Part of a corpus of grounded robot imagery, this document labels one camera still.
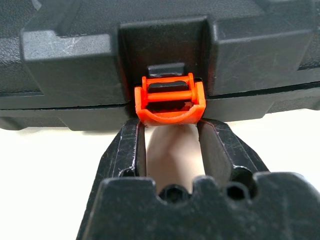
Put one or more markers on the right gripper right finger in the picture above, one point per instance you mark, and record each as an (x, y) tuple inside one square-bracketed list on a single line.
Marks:
[(225, 150)]

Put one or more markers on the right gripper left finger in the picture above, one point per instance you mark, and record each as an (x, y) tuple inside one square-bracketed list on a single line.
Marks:
[(125, 147)]

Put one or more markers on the orange case latch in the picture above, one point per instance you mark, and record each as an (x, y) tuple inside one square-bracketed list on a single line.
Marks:
[(170, 110)]

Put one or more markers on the black plastic tool case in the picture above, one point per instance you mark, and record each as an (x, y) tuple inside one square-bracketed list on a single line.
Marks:
[(75, 62)]

